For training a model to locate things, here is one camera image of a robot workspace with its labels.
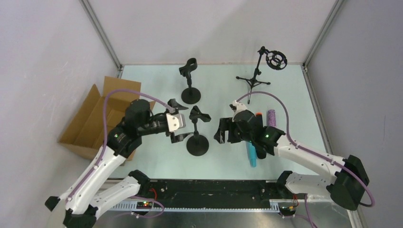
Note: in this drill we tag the purple glitter microphone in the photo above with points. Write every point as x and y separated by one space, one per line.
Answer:
271 118

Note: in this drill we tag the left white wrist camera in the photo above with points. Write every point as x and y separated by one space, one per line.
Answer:
175 122

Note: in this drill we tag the black round-base mic stand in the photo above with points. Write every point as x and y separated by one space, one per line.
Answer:
197 145

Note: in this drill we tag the brown cardboard box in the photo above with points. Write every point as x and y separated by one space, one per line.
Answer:
85 133

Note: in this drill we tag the teal blue microphone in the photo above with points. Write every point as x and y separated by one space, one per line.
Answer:
252 155

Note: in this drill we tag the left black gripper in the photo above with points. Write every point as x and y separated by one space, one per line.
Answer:
160 124

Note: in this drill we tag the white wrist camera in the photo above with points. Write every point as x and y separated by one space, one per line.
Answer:
175 122
237 107

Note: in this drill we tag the black orange-ring microphone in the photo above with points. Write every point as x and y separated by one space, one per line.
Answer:
260 150

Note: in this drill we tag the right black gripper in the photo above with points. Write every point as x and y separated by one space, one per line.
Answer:
226 129

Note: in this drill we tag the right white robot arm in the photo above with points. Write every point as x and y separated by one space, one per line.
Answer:
343 179

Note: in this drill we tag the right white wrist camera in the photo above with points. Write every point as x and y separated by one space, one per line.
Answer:
237 107

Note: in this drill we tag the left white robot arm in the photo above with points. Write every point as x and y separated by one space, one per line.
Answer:
82 204

